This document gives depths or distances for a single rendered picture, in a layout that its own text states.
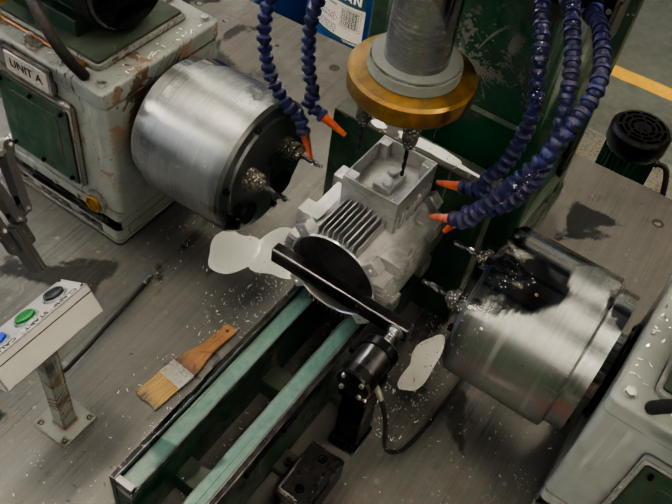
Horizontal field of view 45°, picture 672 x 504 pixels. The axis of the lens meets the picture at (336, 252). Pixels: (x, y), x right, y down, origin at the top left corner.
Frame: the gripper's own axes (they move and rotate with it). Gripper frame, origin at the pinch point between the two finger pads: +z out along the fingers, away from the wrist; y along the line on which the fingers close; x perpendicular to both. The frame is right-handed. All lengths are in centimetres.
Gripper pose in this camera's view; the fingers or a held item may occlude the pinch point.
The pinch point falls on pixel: (24, 248)
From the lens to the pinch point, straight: 116.2
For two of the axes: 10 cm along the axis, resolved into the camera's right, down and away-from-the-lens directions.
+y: 5.6, -5.9, 5.8
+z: 3.5, 8.0, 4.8
